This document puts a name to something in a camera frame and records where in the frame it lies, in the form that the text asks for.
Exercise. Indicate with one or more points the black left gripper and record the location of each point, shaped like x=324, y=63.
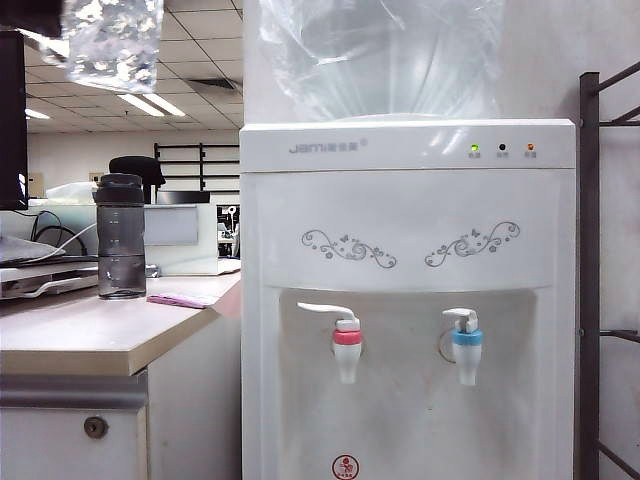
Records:
x=30, y=15

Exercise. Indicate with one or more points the blue cold water tap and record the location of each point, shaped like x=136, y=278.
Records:
x=466, y=350

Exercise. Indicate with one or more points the grey transparent water bottle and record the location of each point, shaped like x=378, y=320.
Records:
x=120, y=240

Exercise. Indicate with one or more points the plastic-wrapped water jug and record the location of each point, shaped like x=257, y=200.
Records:
x=375, y=60

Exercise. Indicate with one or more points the white desk drawer cabinet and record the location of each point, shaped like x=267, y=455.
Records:
x=50, y=450

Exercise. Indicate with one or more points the red hot water tap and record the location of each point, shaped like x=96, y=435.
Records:
x=346, y=350

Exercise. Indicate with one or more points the white water dispenser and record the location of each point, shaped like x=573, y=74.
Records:
x=400, y=425

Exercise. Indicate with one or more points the fluorescent ceiling light panel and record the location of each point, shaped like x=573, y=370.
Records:
x=150, y=104
x=50, y=47
x=37, y=114

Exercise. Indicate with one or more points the black computer monitor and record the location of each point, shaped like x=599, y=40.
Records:
x=12, y=125

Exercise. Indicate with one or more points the ceiling air vent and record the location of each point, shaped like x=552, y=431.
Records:
x=212, y=84

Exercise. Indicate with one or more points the grey felt laptop sleeve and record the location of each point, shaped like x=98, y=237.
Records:
x=30, y=247

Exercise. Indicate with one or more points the black screen behind partition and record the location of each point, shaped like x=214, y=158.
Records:
x=182, y=197

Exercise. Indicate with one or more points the black flat laptop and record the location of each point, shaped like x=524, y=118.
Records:
x=80, y=258

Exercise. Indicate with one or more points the white laptop stand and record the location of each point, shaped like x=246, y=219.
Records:
x=45, y=287

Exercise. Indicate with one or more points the white rectangular stand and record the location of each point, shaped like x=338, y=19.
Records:
x=180, y=250

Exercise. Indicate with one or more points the crumpled clear plastic bag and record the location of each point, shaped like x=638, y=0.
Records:
x=152, y=271

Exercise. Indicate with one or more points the pink printed card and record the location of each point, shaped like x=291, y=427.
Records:
x=175, y=300

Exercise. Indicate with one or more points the round cabinet lock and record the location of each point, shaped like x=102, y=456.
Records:
x=95, y=427

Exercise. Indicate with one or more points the grey metal rack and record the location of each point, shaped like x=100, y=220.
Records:
x=589, y=250

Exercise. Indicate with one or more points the black wall shelf rack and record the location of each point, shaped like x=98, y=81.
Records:
x=200, y=165

